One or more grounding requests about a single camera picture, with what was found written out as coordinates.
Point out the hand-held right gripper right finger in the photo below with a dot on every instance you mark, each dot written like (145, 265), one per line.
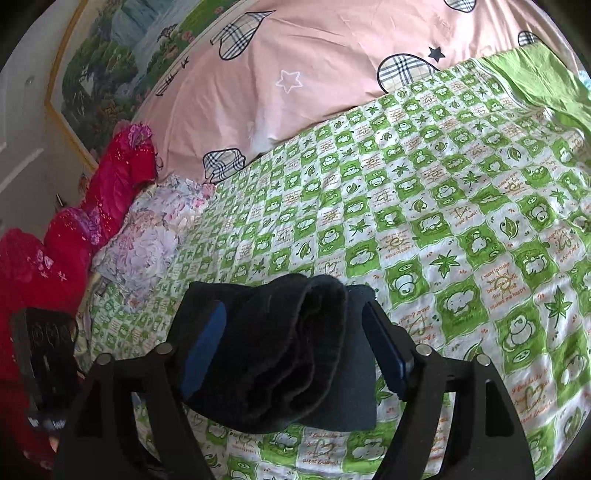
(384, 350)

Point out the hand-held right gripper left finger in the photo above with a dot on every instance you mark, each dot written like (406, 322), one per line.
(205, 341)

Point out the black pants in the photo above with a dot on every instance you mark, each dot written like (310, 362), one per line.
(286, 350)

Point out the floral pillow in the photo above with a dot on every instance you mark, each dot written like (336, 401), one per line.
(143, 244)

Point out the green checked bed sheet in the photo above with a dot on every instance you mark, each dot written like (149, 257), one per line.
(461, 230)

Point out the red sequined quilt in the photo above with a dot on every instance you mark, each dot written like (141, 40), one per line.
(115, 184)

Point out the pink heart print quilt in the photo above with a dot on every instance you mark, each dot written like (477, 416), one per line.
(300, 69)

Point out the gold framed landscape painting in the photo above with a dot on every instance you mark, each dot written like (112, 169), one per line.
(106, 69)

